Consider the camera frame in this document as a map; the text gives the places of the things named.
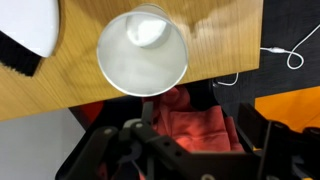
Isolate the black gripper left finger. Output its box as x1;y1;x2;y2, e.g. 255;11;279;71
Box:
54;101;262;180

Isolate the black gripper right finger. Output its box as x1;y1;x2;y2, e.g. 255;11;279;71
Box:
238;102;320;180

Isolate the white cup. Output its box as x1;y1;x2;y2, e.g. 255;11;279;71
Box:
96;3;190;98

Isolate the red cloth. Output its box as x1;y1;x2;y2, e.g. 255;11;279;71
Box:
141;84;246;155

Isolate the white cable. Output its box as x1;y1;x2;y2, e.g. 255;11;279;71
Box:
213;23;320;87

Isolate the white utensil with orange-black handle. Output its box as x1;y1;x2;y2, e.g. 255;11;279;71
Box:
0;0;61;59

